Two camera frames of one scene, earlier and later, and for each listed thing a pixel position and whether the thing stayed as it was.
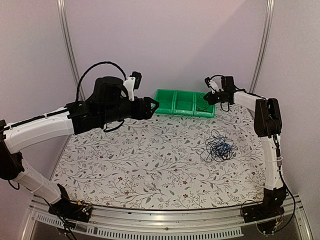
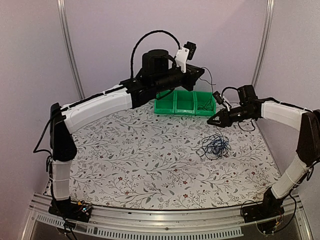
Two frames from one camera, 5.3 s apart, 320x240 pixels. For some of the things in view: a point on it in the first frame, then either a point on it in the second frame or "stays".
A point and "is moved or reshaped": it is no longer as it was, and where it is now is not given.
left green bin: x=166 y=98 stays
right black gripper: x=211 y=100 to x=226 y=120
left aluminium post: x=65 y=25 stays
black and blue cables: x=223 y=149 stays
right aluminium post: x=269 y=11 stays
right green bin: x=202 y=108 stays
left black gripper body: x=138 y=114 to x=189 y=84
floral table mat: x=165 y=162 stays
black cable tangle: x=219 y=149 is moved or reshaped
